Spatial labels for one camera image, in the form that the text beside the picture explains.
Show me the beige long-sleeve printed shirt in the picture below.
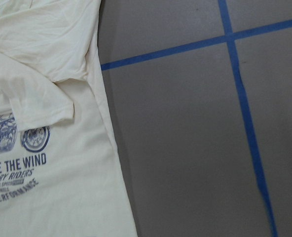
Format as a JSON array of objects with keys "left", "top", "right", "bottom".
[{"left": 0, "top": 0, "right": 137, "bottom": 237}]

